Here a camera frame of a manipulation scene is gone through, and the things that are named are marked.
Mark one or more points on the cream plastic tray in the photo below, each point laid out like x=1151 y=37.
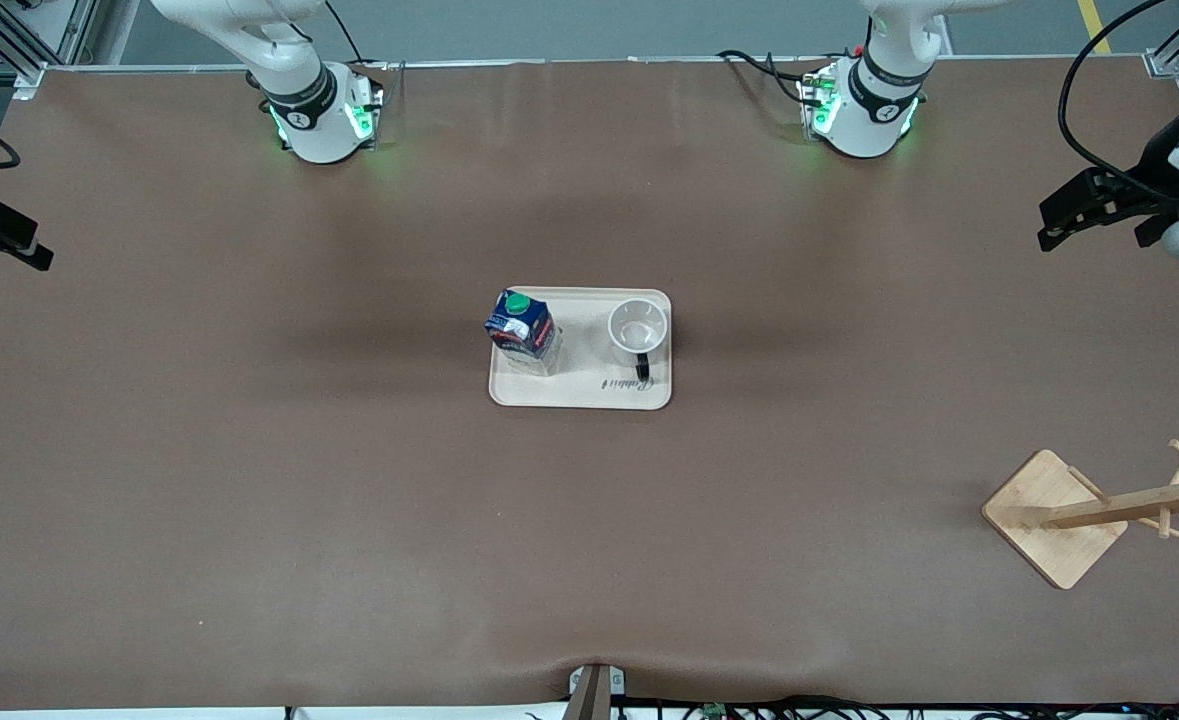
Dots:
x=589 y=385

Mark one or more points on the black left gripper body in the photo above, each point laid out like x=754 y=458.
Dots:
x=1156 y=172

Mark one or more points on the metal table clamp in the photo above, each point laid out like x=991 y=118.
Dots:
x=596 y=690

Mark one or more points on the blue milk carton green cap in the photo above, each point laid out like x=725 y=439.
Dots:
x=521 y=328

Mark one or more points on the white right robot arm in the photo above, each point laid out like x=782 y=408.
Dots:
x=314 y=110

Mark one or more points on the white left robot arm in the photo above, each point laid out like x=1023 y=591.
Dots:
x=864 y=120

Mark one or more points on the wooden cup rack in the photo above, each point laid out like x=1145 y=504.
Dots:
x=1049 y=505

